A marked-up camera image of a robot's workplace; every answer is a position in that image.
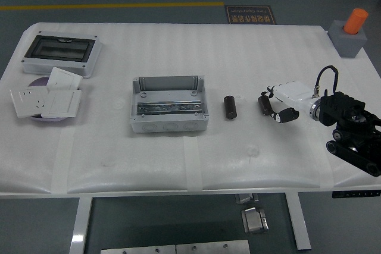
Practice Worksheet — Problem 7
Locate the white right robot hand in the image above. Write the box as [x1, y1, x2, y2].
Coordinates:
[257, 80, 316, 124]

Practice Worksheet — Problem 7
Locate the dark brown cylindrical battery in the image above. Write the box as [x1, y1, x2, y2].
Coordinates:
[258, 95, 273, 117]
[223, 95, 237, 121]

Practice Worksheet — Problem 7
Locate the open grey junction box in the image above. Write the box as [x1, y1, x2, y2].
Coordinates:
[130, 75, 210, 134]

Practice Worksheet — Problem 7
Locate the grey box with dark window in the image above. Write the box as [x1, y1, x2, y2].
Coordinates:
[21, 30, 104, 79]

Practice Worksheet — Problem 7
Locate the grey block holder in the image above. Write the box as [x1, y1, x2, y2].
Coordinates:
[327, 20, 368, 58]

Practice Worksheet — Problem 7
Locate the black floor sign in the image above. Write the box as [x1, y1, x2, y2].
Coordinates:
[224, 5, 276, 25]

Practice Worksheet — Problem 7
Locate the black table control panel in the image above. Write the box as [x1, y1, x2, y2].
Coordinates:
[332, 190, 381, 199]

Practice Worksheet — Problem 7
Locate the white foam table mat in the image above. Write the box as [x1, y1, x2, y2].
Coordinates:
[0, 21, 381, 196]

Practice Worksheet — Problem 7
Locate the white table leg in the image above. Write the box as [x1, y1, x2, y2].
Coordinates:
[285, 193, 313, 251]
[68, 197, 93, 254]

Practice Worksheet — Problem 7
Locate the purple round plate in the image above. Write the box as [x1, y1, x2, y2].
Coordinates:
[28, 77, 81, 123]

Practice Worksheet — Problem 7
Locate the small silver metal bracket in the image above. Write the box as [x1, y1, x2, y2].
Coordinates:
[235, 193, 259, 205]

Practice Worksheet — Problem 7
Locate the metal mounting rail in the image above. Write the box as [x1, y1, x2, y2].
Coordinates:
[136, 99, 206, 117]

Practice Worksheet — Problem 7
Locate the large silver metal bracket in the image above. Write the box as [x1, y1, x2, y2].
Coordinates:
[241, 205, 270, 234]

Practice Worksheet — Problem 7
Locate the grey metal base plate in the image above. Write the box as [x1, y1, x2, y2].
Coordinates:
[100, 244, 176, 254]
[176, 239, 251, 254]

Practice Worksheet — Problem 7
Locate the white wall switch panel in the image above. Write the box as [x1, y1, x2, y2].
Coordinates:
[46, 67, 83, 90]
[40, 89, 82, 118]

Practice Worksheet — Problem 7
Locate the white wall socket panel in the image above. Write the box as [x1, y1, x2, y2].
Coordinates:
[10, 86, 50, 119]

